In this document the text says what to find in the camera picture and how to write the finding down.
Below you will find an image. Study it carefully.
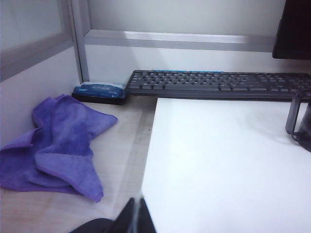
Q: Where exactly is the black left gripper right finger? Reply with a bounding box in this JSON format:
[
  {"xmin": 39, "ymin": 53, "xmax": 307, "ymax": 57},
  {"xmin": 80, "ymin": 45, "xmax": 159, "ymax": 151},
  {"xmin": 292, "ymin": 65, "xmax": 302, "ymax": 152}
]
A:
[{"xmin": 139, "ymin": 198, "xmax": 156, "ymax": 233}]

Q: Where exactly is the dark textured glass mug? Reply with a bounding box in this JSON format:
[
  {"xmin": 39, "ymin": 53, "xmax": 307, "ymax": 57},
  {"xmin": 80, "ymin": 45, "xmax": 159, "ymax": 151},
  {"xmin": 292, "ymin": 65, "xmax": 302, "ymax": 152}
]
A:
[{"xmin": 285, "ymin": 89, "xmax": 311, "ymax": 154}]

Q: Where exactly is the grey aluminium partition frame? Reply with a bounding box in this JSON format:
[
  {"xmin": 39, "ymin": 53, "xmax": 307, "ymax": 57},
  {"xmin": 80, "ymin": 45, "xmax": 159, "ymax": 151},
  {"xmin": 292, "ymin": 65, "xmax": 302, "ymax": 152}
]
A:
[
  {"xmin": 0, "ymin": 0, "xmax": 73, "ymax": 83},
  {"xmin": 69, "ymin": 0, "xmax": 278, "ymax": 82}
]

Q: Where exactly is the purple microfibre cloth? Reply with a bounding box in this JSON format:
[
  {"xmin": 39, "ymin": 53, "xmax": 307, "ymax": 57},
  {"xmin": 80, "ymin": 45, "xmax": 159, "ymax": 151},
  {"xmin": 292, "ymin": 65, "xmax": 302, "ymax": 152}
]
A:
[{"xmin": 0, "ymin": 94, "xmax": 119, "ymax": 203}]

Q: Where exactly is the black computer keyboard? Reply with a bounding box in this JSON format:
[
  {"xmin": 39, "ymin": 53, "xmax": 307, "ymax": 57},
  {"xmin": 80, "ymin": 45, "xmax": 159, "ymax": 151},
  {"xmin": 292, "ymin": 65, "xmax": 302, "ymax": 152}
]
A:
[{"xmin": 126, "ymin": 69, "xmax": 311, "ymax": 102}]

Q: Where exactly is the black computer monitor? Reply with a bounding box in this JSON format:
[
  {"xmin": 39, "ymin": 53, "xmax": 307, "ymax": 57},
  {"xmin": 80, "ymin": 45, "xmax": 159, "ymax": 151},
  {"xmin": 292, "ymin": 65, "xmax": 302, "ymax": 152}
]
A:
[{"xmin": 272, "ymin": 0, "xmax": 311, "ymax": 60}]

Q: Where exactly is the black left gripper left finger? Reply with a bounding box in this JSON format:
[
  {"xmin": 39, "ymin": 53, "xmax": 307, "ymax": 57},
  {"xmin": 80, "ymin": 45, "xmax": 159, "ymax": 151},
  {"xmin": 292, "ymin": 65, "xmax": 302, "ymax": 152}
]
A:
[{"xmin": 113, "ymin": 197, "xmax": 137, "ymax": 233}]

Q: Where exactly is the white raised board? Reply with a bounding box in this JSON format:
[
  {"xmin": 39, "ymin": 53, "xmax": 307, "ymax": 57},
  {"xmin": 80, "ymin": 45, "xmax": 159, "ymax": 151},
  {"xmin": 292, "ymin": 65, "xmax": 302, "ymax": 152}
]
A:
[{"xmin": 140, "ymin": 97, "xmax": 311, "ymax": 233}]

